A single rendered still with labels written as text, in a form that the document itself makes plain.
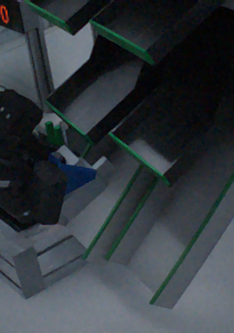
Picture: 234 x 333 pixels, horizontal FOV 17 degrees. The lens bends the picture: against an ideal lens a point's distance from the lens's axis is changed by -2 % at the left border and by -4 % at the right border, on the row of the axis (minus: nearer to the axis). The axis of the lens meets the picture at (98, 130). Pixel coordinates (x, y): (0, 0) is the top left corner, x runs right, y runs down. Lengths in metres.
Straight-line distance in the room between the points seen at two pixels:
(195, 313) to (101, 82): 0.40
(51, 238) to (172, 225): 0.27
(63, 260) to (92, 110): 0.33
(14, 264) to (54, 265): 0.09
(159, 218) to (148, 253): 0.05
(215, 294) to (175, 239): 0.21
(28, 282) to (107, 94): 0.37
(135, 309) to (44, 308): 0.15
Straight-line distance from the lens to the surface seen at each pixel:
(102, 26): 0.94
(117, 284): 1.32
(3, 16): 1.54
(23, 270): 1.29
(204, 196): 1.08
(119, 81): 1.11
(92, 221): 1.20
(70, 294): 1.32
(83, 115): 1.10
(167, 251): 1.10
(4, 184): 0.89
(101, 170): 0.96
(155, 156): 0.99
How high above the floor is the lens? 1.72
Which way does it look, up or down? 30 degrees down
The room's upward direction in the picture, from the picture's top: 10 degrees counter-clockwise
